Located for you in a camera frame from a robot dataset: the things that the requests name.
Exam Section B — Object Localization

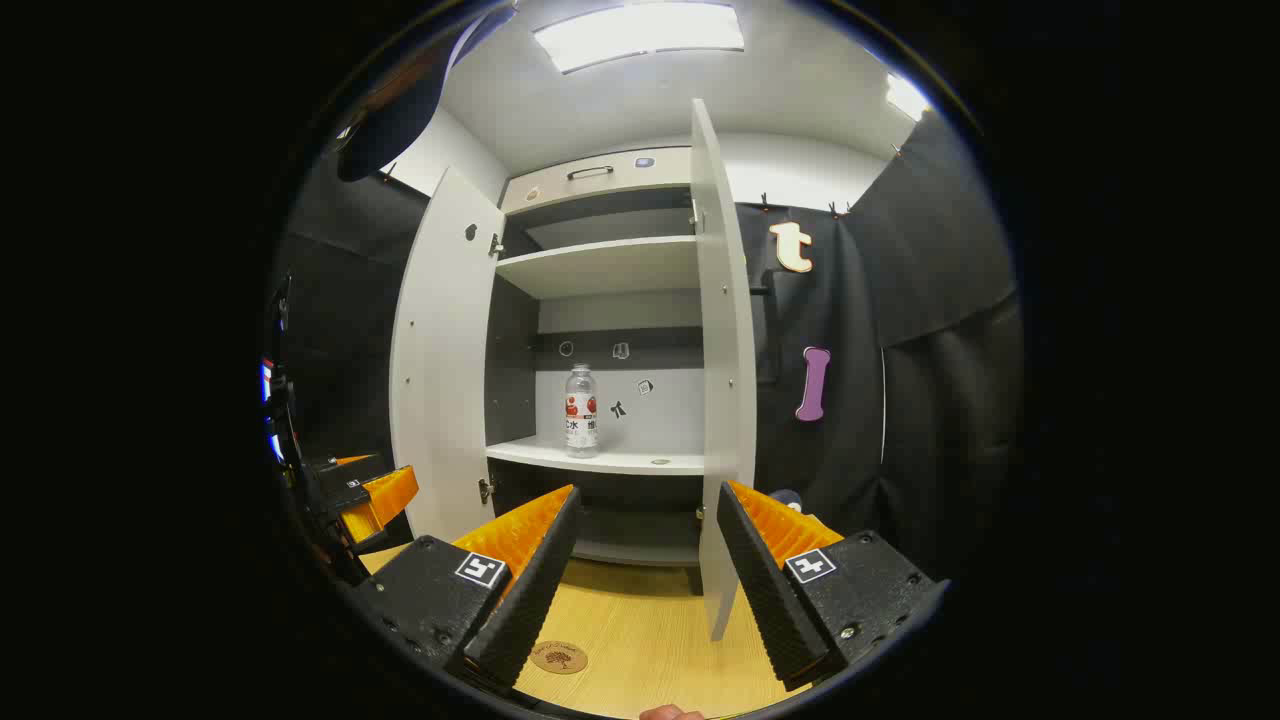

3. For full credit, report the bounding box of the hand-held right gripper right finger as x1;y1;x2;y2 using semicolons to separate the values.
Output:
715;480;951;693

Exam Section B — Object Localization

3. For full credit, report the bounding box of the clear bottle with cherry label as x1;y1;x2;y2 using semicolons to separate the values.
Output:
563;363;601;459

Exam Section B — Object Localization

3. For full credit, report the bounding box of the rectangular ceiling light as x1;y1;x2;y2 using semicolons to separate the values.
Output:
533;3;746;74

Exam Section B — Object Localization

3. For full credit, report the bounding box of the black backdrop cloth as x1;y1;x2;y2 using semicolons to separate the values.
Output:
268;150;431;471
735;108;1026;591

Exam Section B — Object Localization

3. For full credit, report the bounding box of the bright screen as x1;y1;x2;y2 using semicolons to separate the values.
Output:
260;358;286;466

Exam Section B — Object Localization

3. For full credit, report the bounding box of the white cabinet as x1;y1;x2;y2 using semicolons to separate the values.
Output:
388;97;759;643

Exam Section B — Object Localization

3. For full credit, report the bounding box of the cabinet drawer with black handle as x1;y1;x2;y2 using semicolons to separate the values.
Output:
500;147;693;214

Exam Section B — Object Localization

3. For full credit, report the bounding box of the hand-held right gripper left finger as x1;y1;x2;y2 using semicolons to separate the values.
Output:
352;484;583;696

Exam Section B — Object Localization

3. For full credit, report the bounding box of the white cabinet door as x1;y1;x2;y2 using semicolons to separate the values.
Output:
690;97;759;643
388;165;508;546

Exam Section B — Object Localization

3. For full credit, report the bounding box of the white cabinet shelf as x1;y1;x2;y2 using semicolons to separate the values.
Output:
486;435;707;477
495;235;701;301

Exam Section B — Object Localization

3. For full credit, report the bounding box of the round brown coaster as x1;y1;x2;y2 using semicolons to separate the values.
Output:
531;640;589;675

